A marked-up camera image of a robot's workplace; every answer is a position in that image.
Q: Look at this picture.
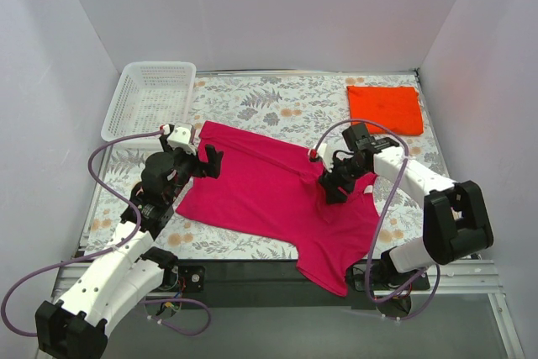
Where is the pink t shirt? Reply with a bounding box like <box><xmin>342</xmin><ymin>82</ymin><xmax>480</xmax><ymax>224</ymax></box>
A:
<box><xmin>176</xmin><ymin>121</ymin><xmax>379</xmax><ymax>297</ymax></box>

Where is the white plastic basket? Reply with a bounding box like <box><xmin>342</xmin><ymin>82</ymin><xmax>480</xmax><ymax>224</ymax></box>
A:
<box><xmin>101</xmin><ymin>61</ymin><xmax>197</xmax><ymax>142</ymax></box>

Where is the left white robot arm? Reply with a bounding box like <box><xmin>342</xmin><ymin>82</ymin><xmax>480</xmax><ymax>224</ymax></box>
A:
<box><xmin>35</xmin><ymin>145</ymin><xmax>224</xmax><ymax>358</ymax></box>

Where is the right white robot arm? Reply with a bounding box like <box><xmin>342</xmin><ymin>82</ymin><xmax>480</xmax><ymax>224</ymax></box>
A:
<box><xmin>309</xmin><ymin>119</ymin><xmax>493</xmax><ymax>290</ymax></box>

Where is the folded orange t shirt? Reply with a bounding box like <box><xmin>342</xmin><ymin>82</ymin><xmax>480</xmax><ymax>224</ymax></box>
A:
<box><xmin>347</xmin><ymin>86</ymin><xmax>424</xmax><ymax>136</ymax></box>

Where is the floral table mat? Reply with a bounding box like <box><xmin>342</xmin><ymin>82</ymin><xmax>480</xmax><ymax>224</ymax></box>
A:
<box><xmin>78</xmin><ymin>74</ymin><xmax>448</xmax><ymax>260</ymax></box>

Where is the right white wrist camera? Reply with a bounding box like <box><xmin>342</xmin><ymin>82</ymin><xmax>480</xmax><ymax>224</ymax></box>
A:
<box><xmin>308</xmin><ymin>143</ymin><xmax>333</xmax><ymax>172</ymax></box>

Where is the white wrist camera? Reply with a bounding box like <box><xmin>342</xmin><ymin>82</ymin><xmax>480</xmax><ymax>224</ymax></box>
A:
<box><xmin>308</xmin><ymin>143</ymin><xmax>333</xmax><ymax>172</ymax></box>
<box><xmin>159</xmin><ymin>123</ymin><xmax>198</xmax><ymax>156</ymax></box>

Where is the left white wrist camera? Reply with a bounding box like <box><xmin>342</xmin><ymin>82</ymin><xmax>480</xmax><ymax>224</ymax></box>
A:
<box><xmin>159</xmin><ymin>123</ymin><xmax>198</xmax><ymax>156</ymax></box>

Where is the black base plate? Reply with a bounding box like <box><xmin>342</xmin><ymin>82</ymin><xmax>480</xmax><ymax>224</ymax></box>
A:
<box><xmin>142</xmin><ymin>258</ymin><xmax>430</xmax><ymax>312</ymax></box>

